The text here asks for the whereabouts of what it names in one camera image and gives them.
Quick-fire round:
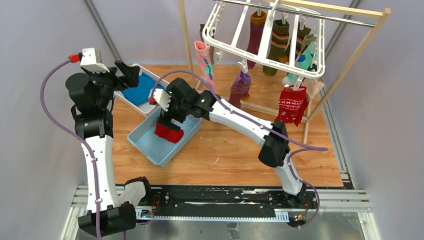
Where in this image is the white plastic basket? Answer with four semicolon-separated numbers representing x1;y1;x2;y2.
114;63;160;116

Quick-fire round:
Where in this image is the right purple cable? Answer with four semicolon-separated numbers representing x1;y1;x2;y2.
148;69;329;230

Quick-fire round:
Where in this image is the blue cloth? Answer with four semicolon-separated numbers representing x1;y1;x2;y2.
121;72;156;106

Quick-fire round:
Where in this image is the purple striped sock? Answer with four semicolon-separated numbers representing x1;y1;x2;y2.
228;71;252;109

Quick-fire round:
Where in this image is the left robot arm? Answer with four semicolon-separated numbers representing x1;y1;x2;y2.
65;61;154;239

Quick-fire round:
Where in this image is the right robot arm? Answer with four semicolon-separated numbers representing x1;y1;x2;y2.
150;78;307;209

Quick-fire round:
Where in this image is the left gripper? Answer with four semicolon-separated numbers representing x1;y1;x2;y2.
84;60;139;110

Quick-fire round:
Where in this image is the maroon striped sock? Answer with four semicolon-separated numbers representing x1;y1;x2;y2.
246;11;267;55

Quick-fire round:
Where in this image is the red and cream sock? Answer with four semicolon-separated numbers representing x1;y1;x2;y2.
154;123;184;144

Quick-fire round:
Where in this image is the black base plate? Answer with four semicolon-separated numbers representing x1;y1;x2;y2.
135;185;320;224

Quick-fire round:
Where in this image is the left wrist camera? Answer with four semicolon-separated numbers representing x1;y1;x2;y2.
80;47;110;73

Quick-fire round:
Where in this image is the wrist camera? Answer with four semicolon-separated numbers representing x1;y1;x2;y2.
80;47;110;73
153;88;171;112

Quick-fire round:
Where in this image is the wooden drying rack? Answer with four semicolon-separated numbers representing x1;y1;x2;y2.
177;0;392;145

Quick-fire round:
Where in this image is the olive striped sock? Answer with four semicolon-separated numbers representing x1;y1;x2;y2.
262;19;312;77

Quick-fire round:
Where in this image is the red patterned sock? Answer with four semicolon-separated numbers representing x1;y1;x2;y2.
274;85;309;126

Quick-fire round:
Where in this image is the teal and white sock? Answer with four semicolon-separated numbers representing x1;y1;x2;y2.
282;42;318;87

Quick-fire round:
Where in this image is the light blue plastic basket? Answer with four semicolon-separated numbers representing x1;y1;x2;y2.
127;108;202;168

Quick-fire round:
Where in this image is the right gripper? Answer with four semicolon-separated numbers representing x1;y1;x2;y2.
156;92;190;134

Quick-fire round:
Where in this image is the pink patterned sock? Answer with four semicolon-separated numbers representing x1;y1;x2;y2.
194;40;216;92

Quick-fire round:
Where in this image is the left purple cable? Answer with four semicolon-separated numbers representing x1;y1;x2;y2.
39;53;127;240

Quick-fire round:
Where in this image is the purple cable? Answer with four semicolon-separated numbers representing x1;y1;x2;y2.
148;69;329;230
39;53;127;240

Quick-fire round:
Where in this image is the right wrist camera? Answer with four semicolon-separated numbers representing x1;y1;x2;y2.
153;88;171;112

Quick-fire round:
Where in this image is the white clip sock hanger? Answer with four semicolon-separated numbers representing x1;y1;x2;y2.
203;0;327;87

